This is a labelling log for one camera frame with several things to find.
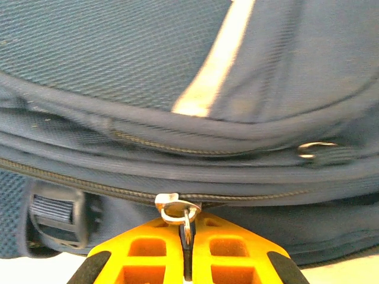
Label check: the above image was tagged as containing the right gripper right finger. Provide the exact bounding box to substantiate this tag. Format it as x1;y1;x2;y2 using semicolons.
192;211;310;284

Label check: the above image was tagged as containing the navy blue backpack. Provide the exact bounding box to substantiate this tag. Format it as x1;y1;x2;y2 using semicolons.
0;0;379;282

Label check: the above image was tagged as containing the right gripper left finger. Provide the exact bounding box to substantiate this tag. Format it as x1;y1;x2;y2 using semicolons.
67;217;186;284

